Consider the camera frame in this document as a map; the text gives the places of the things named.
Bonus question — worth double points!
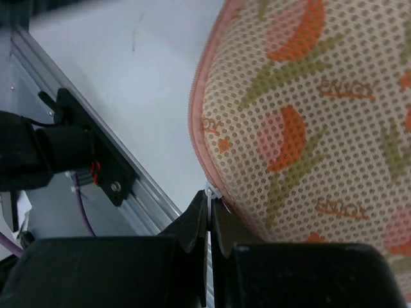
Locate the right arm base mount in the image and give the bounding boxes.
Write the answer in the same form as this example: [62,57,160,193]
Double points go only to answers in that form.
[36,88,136,207]

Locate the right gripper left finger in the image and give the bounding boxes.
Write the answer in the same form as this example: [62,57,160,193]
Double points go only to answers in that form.
[1,191,207,307]

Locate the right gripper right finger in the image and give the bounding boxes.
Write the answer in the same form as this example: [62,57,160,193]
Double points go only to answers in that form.
[210,201,406,307]

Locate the floral mesh laundry bag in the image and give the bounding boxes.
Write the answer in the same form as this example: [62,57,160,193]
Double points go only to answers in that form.
[189,1,410,300]

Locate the aluminium front rail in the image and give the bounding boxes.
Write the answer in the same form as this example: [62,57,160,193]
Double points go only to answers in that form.
[11,27,181,235]

